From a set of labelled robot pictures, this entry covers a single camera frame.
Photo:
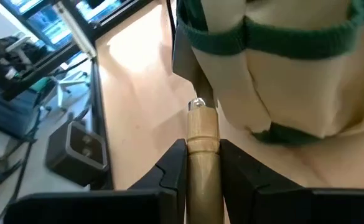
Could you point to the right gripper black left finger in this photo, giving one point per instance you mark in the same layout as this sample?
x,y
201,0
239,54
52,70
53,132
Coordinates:
x,y
91,208

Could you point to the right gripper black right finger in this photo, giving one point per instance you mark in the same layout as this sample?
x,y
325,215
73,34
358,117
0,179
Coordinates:
x,y
293,207

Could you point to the cream green canvas gardening bag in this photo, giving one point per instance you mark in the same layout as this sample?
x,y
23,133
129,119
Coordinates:
x,y
293,93

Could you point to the white chair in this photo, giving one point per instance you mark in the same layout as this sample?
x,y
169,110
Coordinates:
x,y
72,82

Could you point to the black aluminium table frame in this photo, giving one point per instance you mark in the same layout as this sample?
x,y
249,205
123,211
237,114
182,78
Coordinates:
x,y
100,93

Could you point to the white bar on frame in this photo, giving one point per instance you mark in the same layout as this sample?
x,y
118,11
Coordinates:
x,y
76,31

